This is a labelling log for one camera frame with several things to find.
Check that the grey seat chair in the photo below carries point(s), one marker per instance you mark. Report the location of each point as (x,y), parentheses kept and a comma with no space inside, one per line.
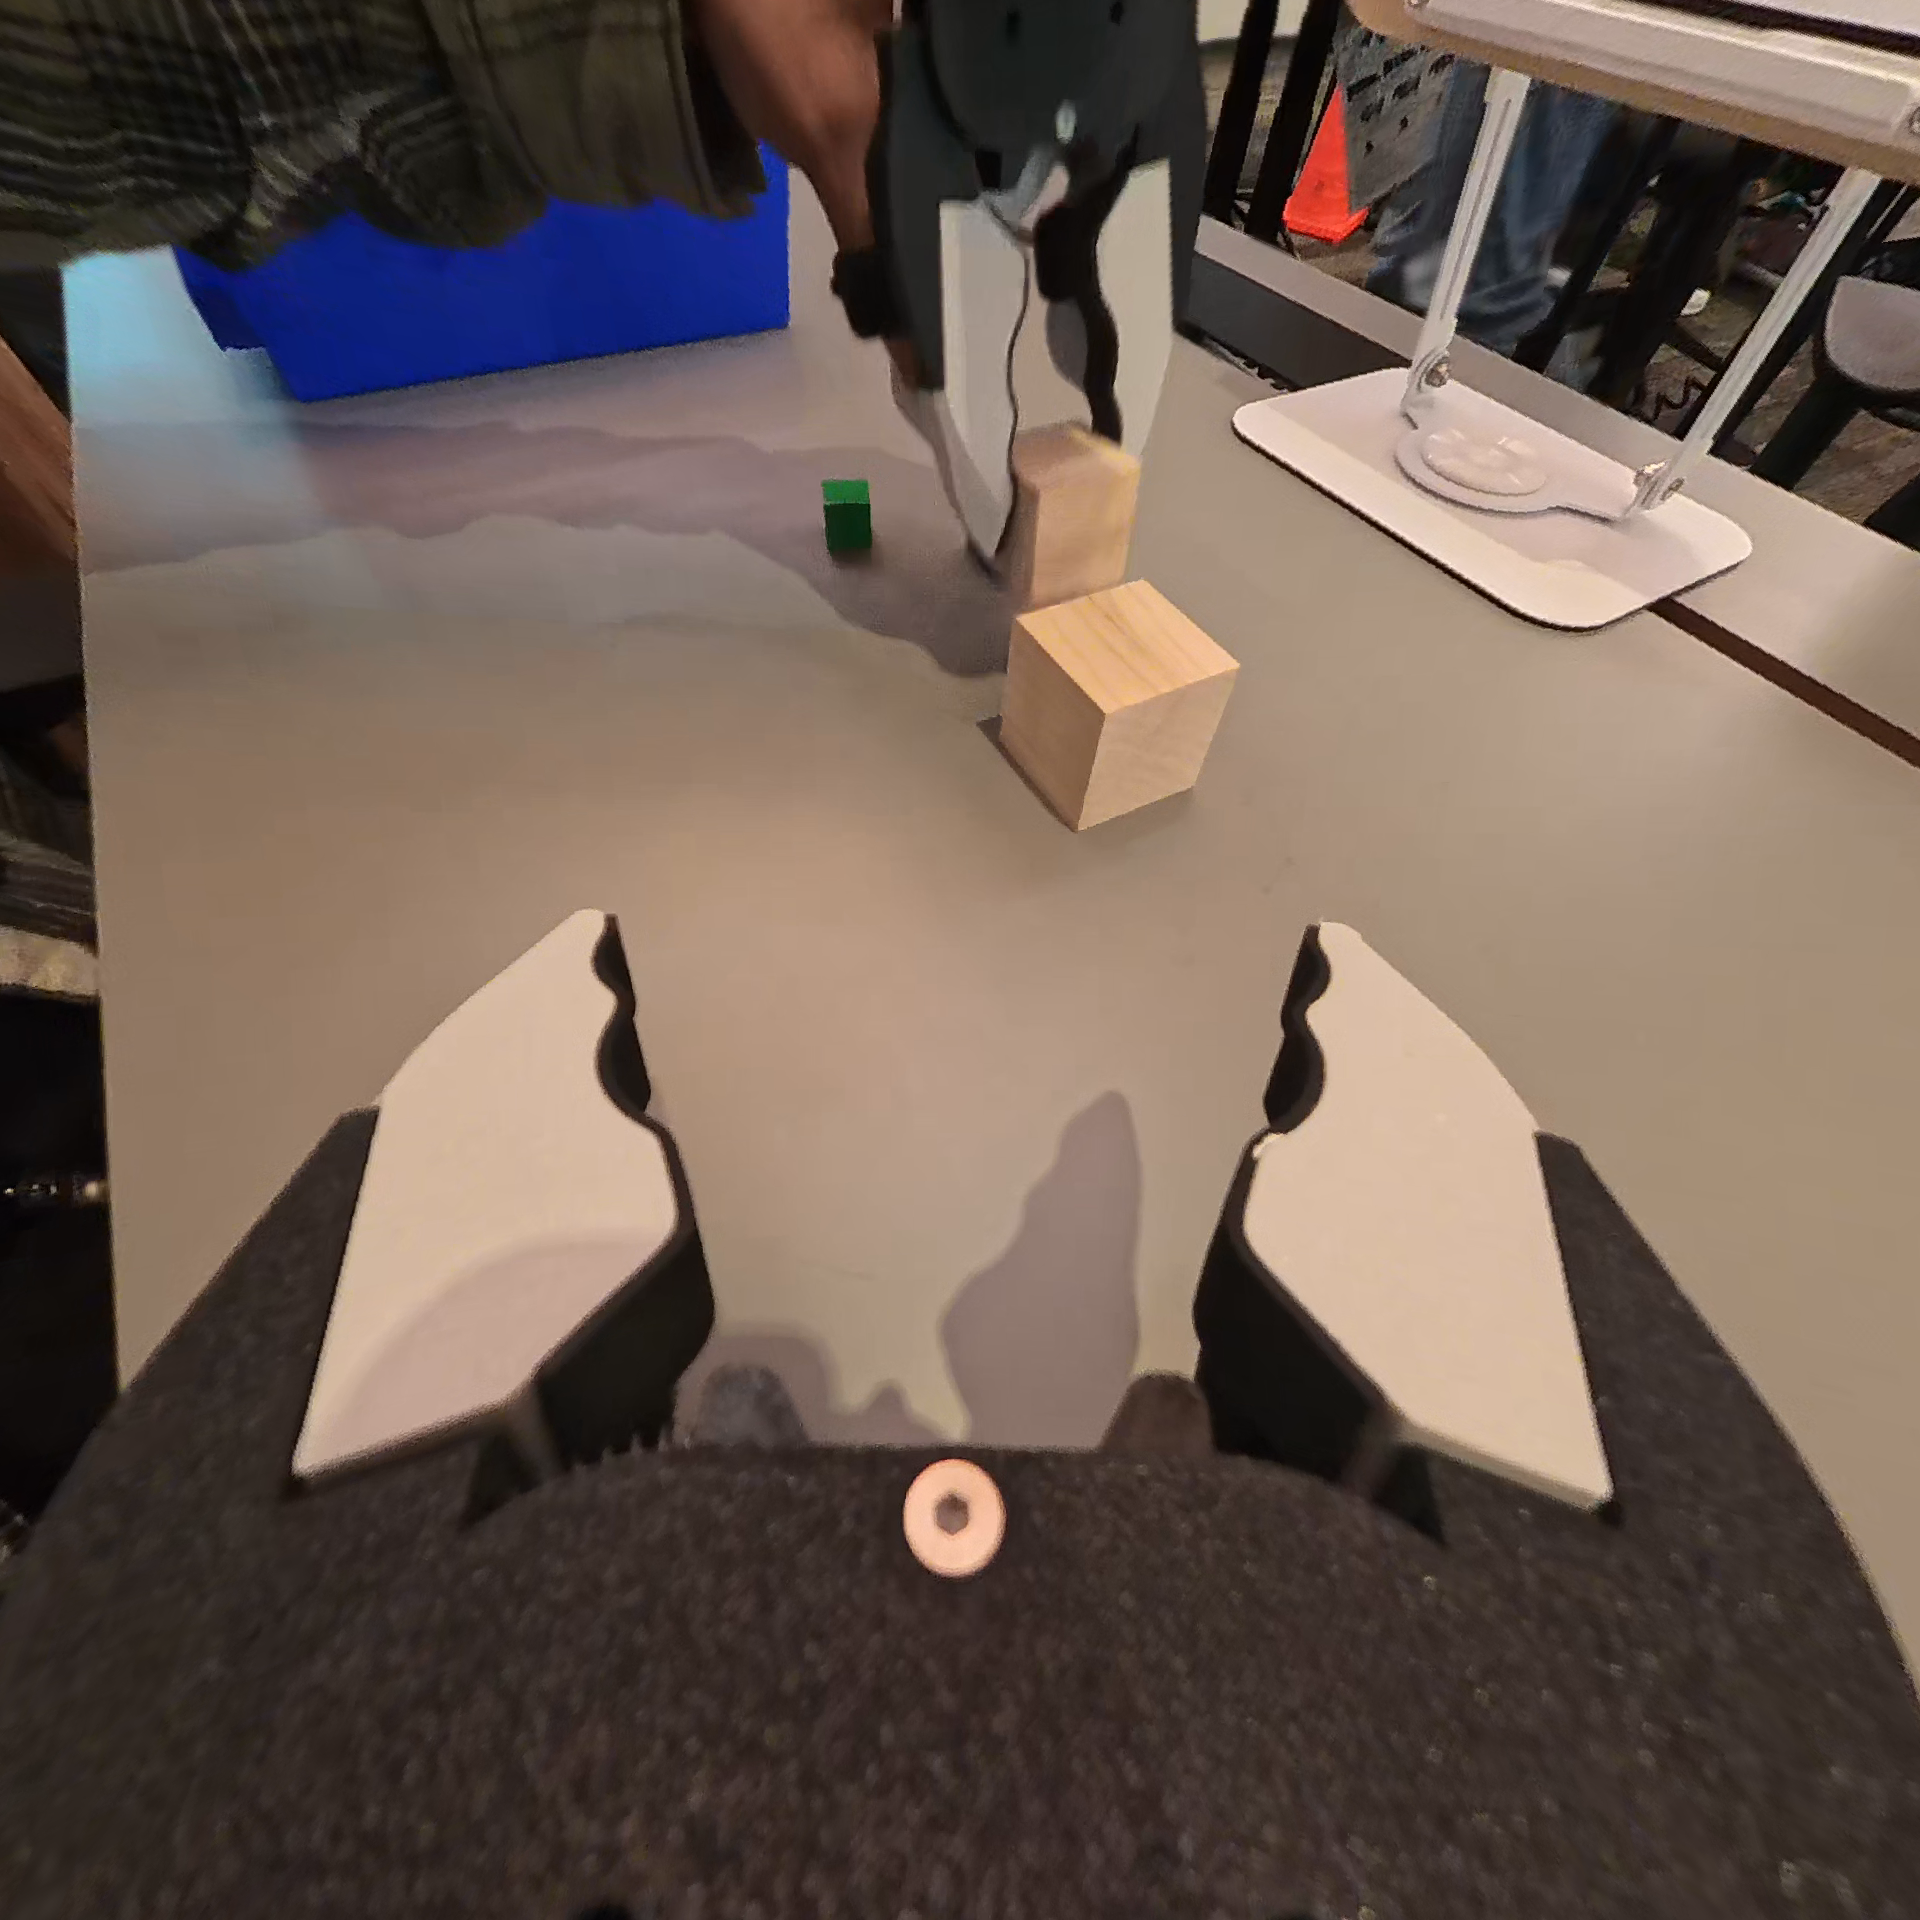
(1875,339)

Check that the large plain wooden cube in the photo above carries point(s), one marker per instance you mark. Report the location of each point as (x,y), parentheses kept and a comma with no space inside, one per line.
(1119,704)

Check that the brown wooden cabinet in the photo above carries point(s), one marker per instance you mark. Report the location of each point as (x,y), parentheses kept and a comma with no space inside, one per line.
(30,466)

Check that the black flat pad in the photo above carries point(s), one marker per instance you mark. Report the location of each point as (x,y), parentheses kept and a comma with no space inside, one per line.
(1291,301)

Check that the person's left hand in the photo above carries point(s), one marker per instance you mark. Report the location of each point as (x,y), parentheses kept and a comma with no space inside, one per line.
(819,90)

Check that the blue plastic bin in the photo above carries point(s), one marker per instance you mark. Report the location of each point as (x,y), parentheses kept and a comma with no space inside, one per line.
(524,301)

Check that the orange traffic cone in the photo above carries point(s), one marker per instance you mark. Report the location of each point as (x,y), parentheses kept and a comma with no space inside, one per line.
(1330,189)

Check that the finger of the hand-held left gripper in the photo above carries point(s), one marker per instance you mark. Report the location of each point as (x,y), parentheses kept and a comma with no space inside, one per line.
(974,375)
(1148,301)

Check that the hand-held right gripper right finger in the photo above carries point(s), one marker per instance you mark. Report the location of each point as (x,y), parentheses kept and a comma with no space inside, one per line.
(1426,1230)

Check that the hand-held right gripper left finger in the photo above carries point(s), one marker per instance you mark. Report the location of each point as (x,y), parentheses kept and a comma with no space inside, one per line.
(481,1200)

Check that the medium plain wooden cube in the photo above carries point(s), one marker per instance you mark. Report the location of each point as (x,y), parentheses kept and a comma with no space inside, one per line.
(1081,524)

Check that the white document stand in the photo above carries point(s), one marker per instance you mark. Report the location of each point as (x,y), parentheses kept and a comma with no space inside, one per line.
(1501,524)

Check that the small green wooden cube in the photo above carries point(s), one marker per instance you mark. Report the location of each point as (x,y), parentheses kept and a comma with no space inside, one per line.
(850,523)

